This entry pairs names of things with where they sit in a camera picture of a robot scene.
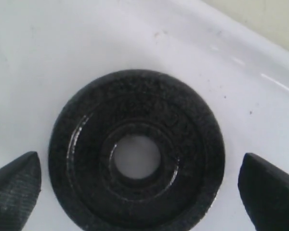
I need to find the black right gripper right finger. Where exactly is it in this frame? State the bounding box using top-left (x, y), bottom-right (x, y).
top-left (237, 153), bottom-right (289, 231)

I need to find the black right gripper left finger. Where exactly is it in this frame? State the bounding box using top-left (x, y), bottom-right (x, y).
top-left (0, 151), bottom-right (41, 231)

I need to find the black weight plate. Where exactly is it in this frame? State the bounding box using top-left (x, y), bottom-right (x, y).
top-left (48, 70), bottom-right (225, 231)

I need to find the white plastic tray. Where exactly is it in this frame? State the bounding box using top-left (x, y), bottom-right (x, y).
top-left (0, 0), bottom-right (289, 231)

